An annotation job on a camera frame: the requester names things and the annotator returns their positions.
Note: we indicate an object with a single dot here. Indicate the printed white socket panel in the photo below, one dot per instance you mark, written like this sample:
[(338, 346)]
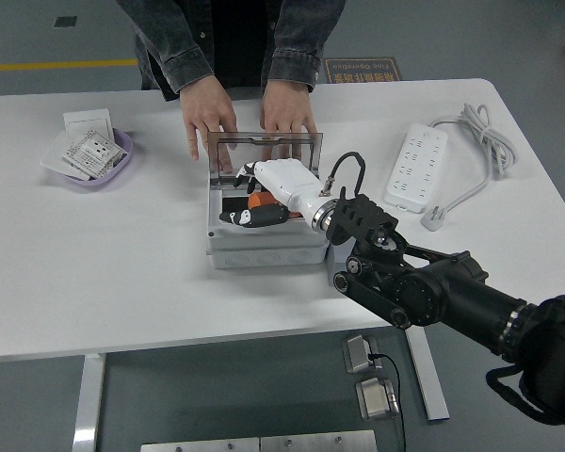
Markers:
[(92, 150)]

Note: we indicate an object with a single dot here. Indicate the person's left forearm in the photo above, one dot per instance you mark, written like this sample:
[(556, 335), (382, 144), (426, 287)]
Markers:
[(306, 42)]

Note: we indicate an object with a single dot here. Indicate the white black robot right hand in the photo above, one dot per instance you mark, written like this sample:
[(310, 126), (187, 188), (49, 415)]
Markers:
[(287, 181)]

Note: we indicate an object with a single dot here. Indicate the orange cylinder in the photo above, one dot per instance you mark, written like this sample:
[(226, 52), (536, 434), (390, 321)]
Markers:
[(261, 199)]

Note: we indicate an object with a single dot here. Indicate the person's right forearm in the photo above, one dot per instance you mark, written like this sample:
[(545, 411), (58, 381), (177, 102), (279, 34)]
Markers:
[(169, 42)]

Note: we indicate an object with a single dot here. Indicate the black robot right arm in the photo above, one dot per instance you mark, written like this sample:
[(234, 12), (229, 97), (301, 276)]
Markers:
[(452, 287)]

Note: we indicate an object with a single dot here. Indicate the plain white switch plate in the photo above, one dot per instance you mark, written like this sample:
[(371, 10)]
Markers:
[(87, 120)]

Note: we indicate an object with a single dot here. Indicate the metal base plate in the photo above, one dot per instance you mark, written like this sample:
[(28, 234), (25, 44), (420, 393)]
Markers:
[(318, 441), (200, 446)]

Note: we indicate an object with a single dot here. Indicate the white power strip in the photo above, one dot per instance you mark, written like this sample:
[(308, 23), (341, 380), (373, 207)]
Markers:
[(419, 165)]

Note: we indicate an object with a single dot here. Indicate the person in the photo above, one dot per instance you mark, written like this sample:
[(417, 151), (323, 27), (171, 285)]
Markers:
[(240, 37)]

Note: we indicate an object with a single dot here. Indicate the white flat panel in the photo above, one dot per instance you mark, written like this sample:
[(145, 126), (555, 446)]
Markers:
[(54, 157)]

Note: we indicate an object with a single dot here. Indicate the grey electrical box clear lid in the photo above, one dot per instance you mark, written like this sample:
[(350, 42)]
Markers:
[(263, 249)]

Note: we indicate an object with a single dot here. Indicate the person's right hand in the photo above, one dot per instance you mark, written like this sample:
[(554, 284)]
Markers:
[(207, 108)]

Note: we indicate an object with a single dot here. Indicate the yellow floor tape line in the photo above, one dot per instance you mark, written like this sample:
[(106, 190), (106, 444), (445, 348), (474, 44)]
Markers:
[(52, 65)]

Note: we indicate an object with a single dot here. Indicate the purple tray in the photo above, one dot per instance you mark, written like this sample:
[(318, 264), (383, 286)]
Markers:
[(124, 143)]

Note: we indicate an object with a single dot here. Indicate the person's left hand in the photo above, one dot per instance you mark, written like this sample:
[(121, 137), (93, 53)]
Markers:
[(285, 108)]

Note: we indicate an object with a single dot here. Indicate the black floor hatch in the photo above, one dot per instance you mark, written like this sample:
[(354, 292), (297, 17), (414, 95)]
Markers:
[(65, 21)]

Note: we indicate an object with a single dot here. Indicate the brown floor sign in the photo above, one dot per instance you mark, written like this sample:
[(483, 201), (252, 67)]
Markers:
[(361, 70)]

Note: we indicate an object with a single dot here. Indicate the metal floor socket box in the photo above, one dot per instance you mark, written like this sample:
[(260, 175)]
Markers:
[(376, 399), (358, 353)]

